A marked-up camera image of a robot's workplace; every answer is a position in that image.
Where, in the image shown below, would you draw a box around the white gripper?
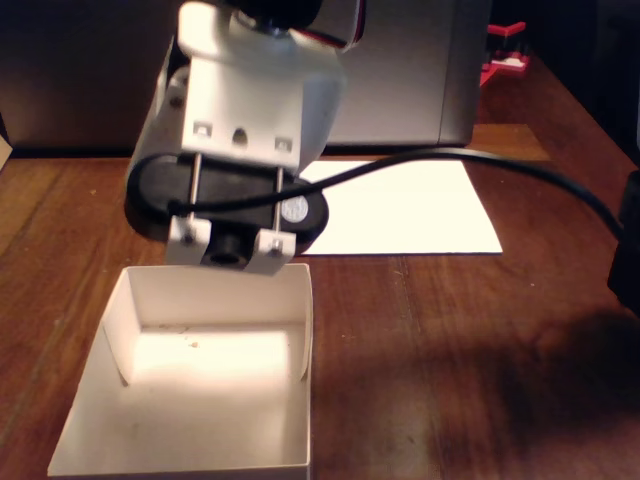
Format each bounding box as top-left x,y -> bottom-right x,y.
130,1 -> 348,176

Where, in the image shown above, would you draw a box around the white cardboard box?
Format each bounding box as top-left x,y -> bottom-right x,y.
46,263 -> 315,480

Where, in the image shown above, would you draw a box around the white paper sheet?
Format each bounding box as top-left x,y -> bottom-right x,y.
297,159 -> 504,256

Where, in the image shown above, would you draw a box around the red plastic clamp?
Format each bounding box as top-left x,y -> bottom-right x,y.
478,20 -> 531,89

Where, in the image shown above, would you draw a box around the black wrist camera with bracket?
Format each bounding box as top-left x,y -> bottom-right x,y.
124,152 -> 331,277

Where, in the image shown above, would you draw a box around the red white servo wires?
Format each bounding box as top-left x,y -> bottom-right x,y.
299,0 -> 367,52

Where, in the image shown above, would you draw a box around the black camera cable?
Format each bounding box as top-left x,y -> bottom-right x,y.
169,146 -> 629,236

